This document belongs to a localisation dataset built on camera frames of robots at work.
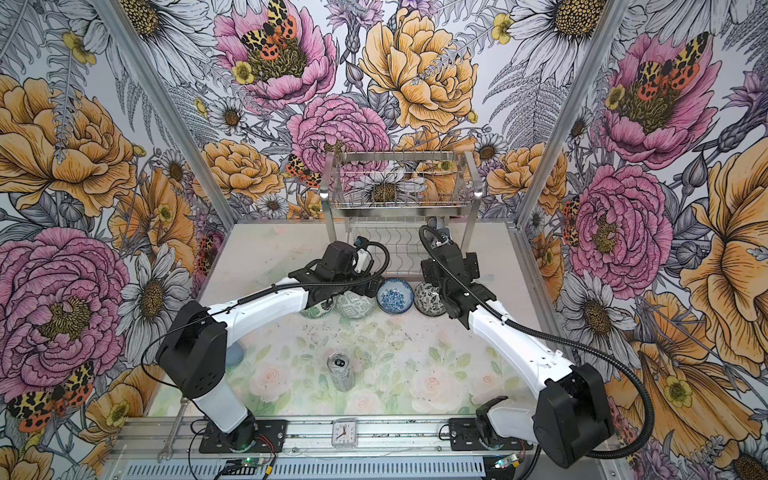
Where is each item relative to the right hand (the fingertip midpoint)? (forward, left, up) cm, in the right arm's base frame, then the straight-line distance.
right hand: (449, 265), depth 83 cm
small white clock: (-36, +28, -18) cm, 49 cm away
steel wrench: (-38, +70, -20) cm, 83 cm away
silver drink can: (-25, +28, -6) cm, 39 cm away
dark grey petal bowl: (+24, -2, -9) cm, 26 cm away
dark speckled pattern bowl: (0, +5, -18) cm, 18 cm away
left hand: (0, +23, -7) cm, 24 cm away
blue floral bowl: (+1, +15, -17) cm, 22 cm away
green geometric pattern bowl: (-1, +28, -18) cm, 34 cm away
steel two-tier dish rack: (+40, +15, -9) cm, 44 cm away
